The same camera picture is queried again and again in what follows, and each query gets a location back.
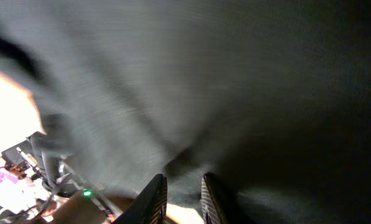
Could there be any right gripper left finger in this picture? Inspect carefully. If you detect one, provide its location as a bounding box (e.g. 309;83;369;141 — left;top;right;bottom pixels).
113;174;167;224

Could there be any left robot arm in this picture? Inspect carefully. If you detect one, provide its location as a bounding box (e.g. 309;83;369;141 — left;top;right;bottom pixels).
12;132;118;223

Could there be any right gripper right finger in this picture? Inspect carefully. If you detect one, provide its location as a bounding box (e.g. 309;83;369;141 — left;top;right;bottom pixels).
200;172;255;224

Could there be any black t-shirt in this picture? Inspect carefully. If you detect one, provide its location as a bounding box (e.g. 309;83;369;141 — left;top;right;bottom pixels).
0;0;371;223

